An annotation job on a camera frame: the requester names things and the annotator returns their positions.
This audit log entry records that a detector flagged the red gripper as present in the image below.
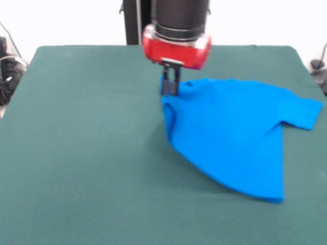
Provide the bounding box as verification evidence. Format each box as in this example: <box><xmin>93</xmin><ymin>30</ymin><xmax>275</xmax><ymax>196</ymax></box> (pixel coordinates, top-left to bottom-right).
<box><xmin>142</xmin><ymin>24</ymin><xmax>213</xmax><ymax>97</ymax></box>

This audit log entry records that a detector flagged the blue GAME print t-shirt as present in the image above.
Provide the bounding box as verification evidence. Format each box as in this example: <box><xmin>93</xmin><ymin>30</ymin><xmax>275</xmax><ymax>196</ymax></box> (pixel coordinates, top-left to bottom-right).
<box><xmin>160</xmin><ymin>75</ymin><xmax>324</xmax><ymax>205</ymax></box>

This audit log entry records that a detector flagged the dark green table cloth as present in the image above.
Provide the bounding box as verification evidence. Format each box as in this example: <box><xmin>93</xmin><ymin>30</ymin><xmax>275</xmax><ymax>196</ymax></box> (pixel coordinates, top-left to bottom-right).
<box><xmin>0</xmin><ymin>44</ymin><xmax>327</xmax><ymax>245</ymax></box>

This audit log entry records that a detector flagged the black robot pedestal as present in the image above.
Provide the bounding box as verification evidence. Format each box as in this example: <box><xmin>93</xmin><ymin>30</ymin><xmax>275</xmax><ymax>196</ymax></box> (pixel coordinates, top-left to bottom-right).
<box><xmin>119</xmin><ymin>0</ymin><xmax>212</xmax><ymax>45</ymax></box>

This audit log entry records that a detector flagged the thin black cable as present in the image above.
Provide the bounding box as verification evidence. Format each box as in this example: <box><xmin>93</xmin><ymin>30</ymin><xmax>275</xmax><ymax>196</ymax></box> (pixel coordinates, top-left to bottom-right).
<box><xmin>0</xmin><ymin>21</ymin><xmax>25</xmax><ymax>62</ymax></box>

